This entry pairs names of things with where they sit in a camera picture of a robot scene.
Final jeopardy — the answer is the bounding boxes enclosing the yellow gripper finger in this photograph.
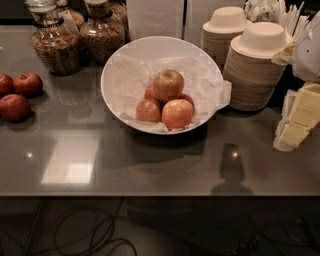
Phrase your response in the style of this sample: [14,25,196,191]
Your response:
[280,83,320,147]
[273,90,296,152]

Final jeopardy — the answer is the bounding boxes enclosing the yellow-red apple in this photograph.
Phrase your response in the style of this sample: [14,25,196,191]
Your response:
[152,69,184,103]
[162,99,194,130]

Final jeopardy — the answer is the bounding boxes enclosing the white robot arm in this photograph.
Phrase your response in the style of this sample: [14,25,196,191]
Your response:
[272,11,320,152]

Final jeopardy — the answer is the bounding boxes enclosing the back right red apple in bowl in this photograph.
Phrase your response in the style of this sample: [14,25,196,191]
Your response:
[180,94,195,113]

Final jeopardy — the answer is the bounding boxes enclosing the red apple in bowl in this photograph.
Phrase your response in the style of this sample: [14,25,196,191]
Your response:
[144,84,154,99]
[180,94,195,113]

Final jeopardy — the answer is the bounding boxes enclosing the back left red apple in bowl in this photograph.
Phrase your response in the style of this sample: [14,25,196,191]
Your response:
[144,84,154,99]

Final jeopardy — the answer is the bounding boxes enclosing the front left red apple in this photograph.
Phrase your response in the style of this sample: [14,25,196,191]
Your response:
[136,99,161,123]

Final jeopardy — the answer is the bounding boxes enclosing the white bowl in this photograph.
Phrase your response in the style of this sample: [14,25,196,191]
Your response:
[100,35,225,136]

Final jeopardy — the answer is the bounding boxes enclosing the red apple on table top right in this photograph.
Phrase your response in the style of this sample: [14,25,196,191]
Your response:
[13,72,43,98]

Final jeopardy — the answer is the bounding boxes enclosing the red apple on table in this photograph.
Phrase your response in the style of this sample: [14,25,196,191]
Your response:
[0,94,31,122]
[13,72,43,98]

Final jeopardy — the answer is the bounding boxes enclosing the red apple on table front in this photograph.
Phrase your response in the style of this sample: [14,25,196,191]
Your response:
[0,94,31,122]

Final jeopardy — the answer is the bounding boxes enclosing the red apple at left edge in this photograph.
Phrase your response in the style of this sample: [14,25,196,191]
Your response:
[0,73,14,97]

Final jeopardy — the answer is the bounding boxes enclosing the front stack of paper bowls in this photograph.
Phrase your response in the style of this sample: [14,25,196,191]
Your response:
[223,22,290,111]

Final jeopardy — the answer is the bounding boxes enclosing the stack of paper bowls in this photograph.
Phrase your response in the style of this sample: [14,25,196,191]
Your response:
[201,6,250,70]
[223,22,290,111]

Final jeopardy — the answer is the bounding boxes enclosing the white plastic cutlery bundle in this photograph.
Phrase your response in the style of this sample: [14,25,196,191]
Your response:
[244,0,309,39]

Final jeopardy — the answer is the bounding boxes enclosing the back stack of paper bowls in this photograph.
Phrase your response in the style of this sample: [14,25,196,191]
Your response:
[201,6,250,70]

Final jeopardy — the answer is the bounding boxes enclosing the white paper liner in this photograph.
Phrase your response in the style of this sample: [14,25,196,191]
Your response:
[101,54,231,135]

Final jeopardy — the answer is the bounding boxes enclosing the back glass jar of granola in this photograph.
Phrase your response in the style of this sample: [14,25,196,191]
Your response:
[109,0,130,42]

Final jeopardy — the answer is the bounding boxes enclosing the glass jar of granola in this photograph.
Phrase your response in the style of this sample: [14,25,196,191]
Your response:
[109,0,130,42]
[80,0,125,65]
[25,0,82,75]

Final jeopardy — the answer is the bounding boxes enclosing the middle glass jar of granola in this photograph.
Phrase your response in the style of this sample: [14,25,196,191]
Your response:
[80,0,125,65]

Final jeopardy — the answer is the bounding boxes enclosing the far back glass jar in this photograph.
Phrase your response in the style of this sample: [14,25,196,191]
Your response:
[57,0,84,32]

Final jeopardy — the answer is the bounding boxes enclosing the left glass jar of granola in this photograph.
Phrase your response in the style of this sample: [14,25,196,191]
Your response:
[25,0,82,75]

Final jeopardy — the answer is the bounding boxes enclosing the black cables under table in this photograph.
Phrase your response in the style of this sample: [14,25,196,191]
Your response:
[0,196,320,256]

